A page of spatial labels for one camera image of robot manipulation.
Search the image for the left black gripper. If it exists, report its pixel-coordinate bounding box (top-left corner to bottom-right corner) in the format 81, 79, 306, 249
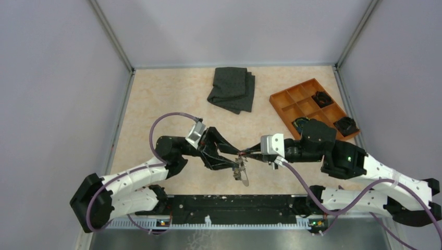
180, 127, 240, 171

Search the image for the metal key holder plate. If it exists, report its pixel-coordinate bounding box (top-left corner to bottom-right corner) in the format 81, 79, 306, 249
233, 156, 250, 187

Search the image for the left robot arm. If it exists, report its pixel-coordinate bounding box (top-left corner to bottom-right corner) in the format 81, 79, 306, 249
69, 127, 240, 233

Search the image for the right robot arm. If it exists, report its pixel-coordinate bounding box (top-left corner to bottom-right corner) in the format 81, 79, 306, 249
240, 119, 441, 227

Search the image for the blue yellow rolled tie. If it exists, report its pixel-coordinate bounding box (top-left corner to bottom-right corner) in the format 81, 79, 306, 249
291, 117, 310, 134

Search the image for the dark grey folded cloth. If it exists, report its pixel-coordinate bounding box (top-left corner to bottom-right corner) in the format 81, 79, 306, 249
207, 67, 255, 115

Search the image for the orange compartment tray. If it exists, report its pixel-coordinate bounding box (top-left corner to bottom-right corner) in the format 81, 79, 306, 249
269, 78, 360, 141

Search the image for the black rolled belt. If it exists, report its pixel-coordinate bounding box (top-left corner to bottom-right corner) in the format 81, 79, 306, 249
312, 91, 334, 108

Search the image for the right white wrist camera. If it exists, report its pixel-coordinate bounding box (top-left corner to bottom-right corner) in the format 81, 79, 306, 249
260, 133, 285, 158

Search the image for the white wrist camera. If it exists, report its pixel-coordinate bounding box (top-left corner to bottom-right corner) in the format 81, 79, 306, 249
260, 133, 285, 158
185, 121, 206, 149

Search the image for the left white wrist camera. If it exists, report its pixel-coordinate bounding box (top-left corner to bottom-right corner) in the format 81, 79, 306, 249
185, 121, 206, 149

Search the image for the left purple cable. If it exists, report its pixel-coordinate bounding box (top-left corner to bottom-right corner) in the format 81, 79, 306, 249
85, 112, 203, 235

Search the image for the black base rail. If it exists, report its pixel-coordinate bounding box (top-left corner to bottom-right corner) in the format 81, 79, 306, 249
143, 194, 333, 233

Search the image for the black rolled strap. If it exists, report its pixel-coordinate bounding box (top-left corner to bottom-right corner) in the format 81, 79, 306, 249
333, 116, 359, 136

